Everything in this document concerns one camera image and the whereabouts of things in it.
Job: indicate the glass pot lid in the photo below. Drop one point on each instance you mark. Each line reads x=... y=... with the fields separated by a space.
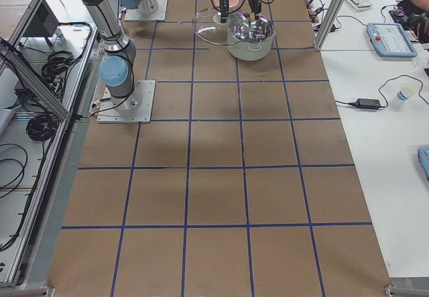
x=207 y=26

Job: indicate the pale green steel pot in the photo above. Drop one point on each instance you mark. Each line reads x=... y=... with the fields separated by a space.
x=252 y=39

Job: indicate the pink plastic bowl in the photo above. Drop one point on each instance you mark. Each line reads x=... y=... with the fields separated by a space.
x=232 y=4

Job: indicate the blue teach pendant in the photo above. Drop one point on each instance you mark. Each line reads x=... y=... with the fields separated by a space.
x=390 y=40

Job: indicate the black power adapter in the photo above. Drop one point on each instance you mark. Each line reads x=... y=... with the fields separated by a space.
x=373 y=104

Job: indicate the paper cup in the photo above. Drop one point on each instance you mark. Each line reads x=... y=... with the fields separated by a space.
x=407 y=91

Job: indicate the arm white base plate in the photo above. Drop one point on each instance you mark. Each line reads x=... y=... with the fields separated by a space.
x=137 y=108
x=148 y=11

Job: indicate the aluminium frame post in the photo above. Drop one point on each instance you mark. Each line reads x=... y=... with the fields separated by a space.
x=327 y=23

